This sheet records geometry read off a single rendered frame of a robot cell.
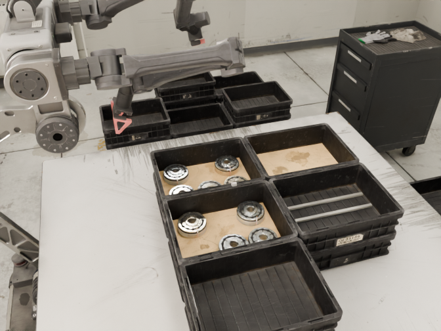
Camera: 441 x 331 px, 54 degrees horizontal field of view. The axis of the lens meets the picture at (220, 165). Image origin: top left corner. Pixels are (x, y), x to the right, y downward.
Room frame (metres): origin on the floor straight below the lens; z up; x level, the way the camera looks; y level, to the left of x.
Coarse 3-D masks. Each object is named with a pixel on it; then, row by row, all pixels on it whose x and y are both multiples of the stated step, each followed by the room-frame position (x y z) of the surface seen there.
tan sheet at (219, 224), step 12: (204, 216) 1.15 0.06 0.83; (216, 216) 1.15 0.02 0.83; (228, 216) 1.15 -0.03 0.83; (264, 216) 1.15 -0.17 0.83; (216, 228) 1.09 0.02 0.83; (228, 228) 1.09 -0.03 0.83; (240, 228) 1.09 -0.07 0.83; (252, 228) 1.09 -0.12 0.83; (180, 240) 1.03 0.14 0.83; (192, 240) 1.03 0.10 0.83; (204, 240) 1.03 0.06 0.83; (216, 240) 1.03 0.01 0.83; (192, 252) 0.98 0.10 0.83; (204, 252) 0.98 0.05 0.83
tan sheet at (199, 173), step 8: (240, 160) 1.50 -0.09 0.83; (192, 168) 1.44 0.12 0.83; (200, 168) 1.44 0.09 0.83; (208, 168) 1.44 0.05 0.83; (240, 168) 1.44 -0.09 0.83; (160, 176) 1.39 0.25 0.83; (192, 176) 1.39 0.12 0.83; (200, 176) 1.39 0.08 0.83; (208, 176) 1.39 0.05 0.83; (216, 176) 1.39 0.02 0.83; (224, 176) 1.39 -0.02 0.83; (248, 176) 1.39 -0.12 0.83; (168, 184) 1.34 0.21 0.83; (184, 184) 1.34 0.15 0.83; (192, 184) 1.34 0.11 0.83; (168, 192) 1.29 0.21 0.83
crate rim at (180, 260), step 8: (248, 184) 1.22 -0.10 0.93; (256, 184) 1.22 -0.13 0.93; (200, 192) 1.17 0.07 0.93; (208, 192) 1.17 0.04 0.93; (272, 192) 1.18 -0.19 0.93; (168, 200) 1.13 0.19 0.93; (168, 208) 1.09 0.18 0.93; (280, 208) 1.09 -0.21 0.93; (168, 216) 1.05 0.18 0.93; (168, 224) 1.03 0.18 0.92; (288, 224) 1.02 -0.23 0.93; (296, 232) 0.98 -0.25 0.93; (176, 240) 0.96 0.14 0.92; (264, 240) 0.94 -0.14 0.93; (272, 240) 0.94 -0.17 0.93; (176, 248) 0.91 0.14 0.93; (232, 248) 0.91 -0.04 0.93; (240, 248) 0.91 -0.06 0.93; (192, 256) 0.88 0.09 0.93; (200, 256) 0.88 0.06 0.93; (208, 256) 0.88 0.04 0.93
